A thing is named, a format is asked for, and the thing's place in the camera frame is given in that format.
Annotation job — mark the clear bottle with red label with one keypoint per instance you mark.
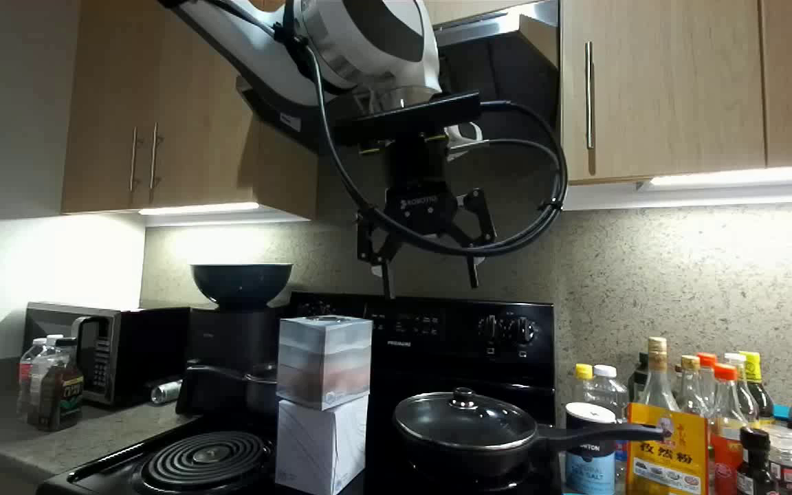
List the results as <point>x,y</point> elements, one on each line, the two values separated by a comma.
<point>29,371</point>

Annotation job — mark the plastic bottle with dark liquid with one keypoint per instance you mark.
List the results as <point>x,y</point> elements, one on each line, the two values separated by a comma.
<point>58,393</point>

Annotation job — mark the wooden wall cabinet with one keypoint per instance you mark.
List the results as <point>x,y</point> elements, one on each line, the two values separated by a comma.
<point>194,92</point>
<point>673,92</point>

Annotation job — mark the white tissue box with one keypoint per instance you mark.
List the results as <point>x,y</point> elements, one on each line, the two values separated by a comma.
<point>318,449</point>

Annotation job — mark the small black bottle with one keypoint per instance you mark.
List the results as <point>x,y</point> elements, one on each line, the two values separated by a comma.
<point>755,462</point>

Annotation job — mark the black coil burner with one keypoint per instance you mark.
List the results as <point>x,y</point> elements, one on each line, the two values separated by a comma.
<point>204,462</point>

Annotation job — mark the orange cap red label bottle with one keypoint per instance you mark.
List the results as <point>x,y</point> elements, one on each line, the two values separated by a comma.
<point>726,429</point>

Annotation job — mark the clear white cap bottle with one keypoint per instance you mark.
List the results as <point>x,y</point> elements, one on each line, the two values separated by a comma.
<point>610,388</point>

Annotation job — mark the black stove knob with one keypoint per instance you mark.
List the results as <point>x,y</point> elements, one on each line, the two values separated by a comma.
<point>494,330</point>
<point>527,330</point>

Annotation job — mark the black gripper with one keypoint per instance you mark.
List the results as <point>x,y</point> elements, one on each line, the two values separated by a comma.
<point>420,188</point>

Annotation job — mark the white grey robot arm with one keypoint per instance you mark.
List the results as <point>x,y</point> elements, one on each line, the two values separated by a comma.
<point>370,36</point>

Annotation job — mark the tan cap bottle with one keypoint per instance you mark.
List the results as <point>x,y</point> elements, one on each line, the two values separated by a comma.
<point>688,386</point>

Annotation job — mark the small orange cap bottle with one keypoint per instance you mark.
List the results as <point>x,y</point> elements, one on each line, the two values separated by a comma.
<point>709,360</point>

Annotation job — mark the black countertop appliance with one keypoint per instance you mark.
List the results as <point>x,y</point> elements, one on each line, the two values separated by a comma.
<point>227,339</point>

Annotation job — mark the yellow orange food package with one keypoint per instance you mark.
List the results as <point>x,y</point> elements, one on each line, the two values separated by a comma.
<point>666,456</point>

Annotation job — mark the tall gold cap bottle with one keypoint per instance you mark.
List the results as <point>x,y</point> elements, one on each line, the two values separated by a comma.
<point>659,375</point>

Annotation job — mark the black microwave oven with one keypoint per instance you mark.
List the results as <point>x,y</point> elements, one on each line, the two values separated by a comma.
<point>126,353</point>

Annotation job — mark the white plastic bottle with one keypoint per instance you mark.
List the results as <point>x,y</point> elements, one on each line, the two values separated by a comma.
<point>784,454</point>

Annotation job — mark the silver metal pan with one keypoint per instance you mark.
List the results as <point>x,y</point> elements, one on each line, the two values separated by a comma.
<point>461,415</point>

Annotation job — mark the black electric stove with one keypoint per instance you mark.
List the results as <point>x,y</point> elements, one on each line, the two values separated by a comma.
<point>440,357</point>

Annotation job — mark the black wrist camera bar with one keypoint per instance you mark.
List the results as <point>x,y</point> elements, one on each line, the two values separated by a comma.
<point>406,117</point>

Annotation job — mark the under-cabinet light fixture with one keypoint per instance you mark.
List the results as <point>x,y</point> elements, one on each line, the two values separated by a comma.
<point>198,209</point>
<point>744,177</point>

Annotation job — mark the small yellow cap bottle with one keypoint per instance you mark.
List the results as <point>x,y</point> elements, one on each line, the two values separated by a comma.
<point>581,379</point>

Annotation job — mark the black frying pan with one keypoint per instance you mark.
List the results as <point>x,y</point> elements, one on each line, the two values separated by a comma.
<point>468,454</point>

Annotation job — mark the dark blue bowl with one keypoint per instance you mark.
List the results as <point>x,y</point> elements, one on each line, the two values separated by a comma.
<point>244,282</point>

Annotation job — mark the silver can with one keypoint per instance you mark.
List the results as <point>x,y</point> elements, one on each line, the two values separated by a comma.
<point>167,392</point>

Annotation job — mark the dark bottle yellow-green cap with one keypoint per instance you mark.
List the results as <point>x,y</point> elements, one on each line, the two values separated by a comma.
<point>758,386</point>

